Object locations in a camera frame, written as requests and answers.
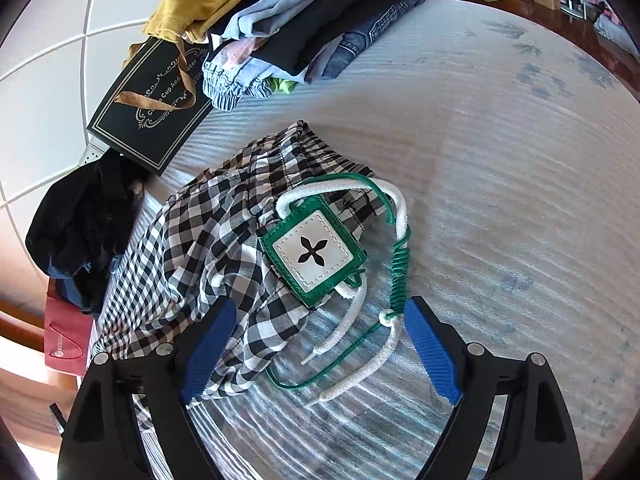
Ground black white checkered garment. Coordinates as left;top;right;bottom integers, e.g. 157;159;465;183
89;120;412;441

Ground black gift box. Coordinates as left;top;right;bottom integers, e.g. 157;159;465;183
85;35;217;178

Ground pile of folded clothes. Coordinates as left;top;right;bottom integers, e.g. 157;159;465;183
201;0;429;113

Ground red cloth item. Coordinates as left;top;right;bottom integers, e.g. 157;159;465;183
43;280;96;376

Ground patterned bed sheet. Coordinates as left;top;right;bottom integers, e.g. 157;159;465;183
95;0;640;480

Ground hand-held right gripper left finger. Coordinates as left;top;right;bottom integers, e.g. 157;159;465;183
57;299;238;480

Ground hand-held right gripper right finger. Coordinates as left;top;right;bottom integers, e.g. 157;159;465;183
403;296;585;480

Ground black crumpled garment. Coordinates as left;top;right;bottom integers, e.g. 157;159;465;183
25;151;151;311

